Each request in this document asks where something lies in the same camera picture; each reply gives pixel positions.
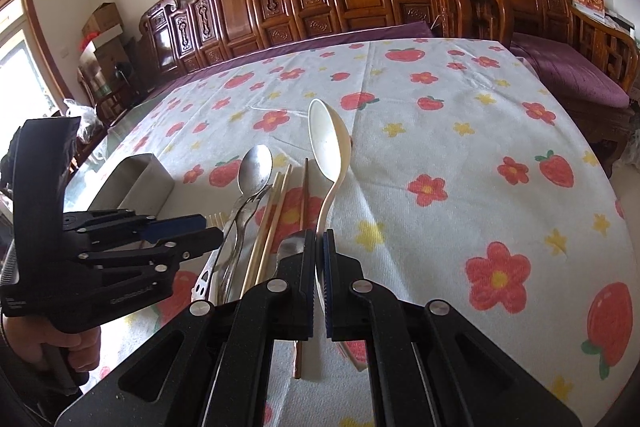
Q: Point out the purple sofa cushion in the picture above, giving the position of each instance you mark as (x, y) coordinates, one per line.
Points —
(410, 30)

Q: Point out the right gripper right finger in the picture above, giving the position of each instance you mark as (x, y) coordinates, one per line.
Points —
(393, 331)

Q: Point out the wooden door frame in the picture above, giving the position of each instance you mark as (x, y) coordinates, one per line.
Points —
(44, 58)

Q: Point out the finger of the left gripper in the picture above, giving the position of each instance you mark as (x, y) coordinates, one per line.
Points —
(194, 244)
(156, 230)

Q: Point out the metal rectangular tray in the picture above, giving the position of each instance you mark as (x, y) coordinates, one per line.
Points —
(140, 183)

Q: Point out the light bamboo chopstick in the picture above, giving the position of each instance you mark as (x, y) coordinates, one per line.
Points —
(272, 227)
(256, 252)

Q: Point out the purple armchair cushion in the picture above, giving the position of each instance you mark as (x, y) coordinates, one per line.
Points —
(566, 73)

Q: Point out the cardboard box top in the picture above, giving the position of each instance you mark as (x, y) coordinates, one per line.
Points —
(103, 18)

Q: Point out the clear plastic bag left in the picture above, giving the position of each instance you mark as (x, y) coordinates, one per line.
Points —
(89, 122)

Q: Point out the steel spoon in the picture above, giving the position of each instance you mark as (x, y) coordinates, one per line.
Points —
(254, 175)

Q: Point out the carved wooden armchair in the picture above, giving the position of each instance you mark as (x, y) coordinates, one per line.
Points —
(606, 129)

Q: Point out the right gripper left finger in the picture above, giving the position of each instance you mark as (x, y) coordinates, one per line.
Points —
(280, 309)

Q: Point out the strawberry flower tablecloth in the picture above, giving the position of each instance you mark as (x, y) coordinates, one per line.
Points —
(468, 183)

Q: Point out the dark wooden chopstick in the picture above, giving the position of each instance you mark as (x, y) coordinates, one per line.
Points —
(301, 226)

